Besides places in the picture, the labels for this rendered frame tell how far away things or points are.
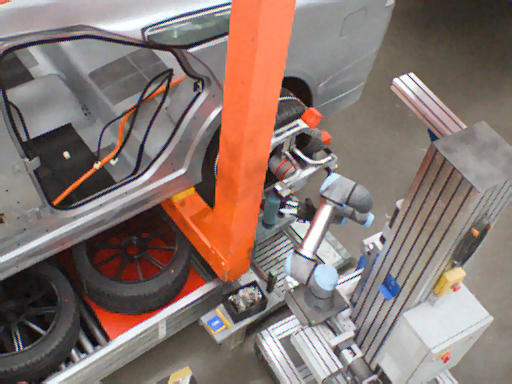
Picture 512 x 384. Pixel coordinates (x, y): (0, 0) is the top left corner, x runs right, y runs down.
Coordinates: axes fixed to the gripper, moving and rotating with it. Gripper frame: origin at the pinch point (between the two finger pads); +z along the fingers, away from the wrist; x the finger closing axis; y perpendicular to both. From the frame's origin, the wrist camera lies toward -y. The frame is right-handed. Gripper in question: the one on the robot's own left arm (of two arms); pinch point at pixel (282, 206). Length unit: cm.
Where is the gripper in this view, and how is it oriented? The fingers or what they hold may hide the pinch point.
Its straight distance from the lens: 354.8
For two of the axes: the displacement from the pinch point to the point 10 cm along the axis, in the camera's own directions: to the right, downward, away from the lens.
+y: -1.0, 6.1, 7.9
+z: -9.9, -1.6, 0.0
